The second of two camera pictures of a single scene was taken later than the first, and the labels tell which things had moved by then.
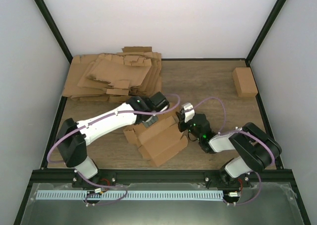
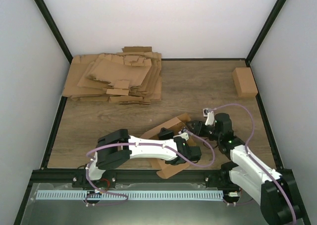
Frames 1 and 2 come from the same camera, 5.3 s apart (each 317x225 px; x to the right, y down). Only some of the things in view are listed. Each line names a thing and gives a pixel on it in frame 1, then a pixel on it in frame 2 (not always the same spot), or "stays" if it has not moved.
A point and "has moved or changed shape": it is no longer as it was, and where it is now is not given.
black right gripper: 182,118 to 197,129
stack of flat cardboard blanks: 133,71 stays
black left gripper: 149,123 to 162,135
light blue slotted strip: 131,195 stays
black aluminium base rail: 279,178 stays
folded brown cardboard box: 244,83 stays
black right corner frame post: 273,15 stays
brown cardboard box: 159,141 has moved or changed shape
